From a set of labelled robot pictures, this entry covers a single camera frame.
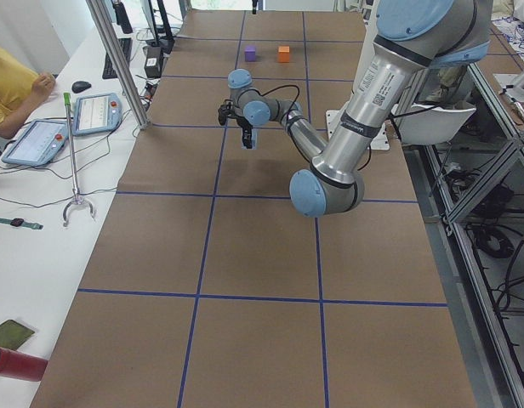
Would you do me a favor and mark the red bottle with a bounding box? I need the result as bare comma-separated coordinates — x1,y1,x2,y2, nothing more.
0,347,48,382

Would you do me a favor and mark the green bean bag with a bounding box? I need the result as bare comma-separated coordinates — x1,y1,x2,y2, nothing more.
0,320,35,350

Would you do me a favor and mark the far teach pendant tablet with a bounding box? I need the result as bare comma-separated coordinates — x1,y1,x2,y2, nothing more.
72,93,122,136

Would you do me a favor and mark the green strap wristwatch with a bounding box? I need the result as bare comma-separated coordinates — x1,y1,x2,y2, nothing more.
0,218,43,230

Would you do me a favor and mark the black computer mouse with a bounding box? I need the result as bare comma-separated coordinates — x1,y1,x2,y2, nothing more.
71,81,92,94

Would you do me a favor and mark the aluminium frame post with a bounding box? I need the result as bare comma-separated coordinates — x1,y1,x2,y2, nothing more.
86,0,149,130

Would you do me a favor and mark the black power adapter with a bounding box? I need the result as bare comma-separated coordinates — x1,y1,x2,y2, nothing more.
144,47,162,78

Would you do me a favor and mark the near teach pendant tablet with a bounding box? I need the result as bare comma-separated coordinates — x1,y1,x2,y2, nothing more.
2,120,69,167

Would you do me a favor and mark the light blue block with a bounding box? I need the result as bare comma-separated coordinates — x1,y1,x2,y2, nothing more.
251,128,258,150

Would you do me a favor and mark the black keyboard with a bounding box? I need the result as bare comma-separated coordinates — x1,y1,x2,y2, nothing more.
101,37,134,80

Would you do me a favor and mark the orange block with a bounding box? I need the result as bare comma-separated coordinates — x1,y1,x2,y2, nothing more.
277,45,291,64

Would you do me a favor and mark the person in yellow shirt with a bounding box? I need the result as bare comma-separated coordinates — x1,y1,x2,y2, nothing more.
0,47,51,139

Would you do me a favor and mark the teach pendant tablet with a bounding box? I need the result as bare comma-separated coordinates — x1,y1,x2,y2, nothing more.
2,120,69,167
72,93,122,136

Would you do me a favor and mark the purple block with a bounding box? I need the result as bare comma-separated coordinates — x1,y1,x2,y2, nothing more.
244,44,257,62

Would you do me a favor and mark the person's hand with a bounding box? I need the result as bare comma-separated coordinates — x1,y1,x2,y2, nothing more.
31,72,55,98

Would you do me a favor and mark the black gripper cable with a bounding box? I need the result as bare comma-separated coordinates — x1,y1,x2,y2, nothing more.
259,84,301,112

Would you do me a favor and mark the green handled grabber tool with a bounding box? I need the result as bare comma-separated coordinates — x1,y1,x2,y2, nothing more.
62,92,95,227

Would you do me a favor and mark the white chair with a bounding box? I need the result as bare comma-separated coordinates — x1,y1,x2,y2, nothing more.
399,101,476,145

